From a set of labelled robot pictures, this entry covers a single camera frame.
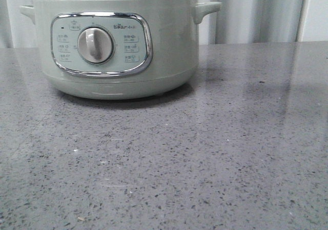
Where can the pale green electric pot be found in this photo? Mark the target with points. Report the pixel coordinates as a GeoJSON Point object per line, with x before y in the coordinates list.
{"type": "Point", "coordinates": [118, 49]}

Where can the white curtain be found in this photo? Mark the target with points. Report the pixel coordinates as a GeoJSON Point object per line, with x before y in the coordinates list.
{"type": "Point", "coordinates": [239, 21]}

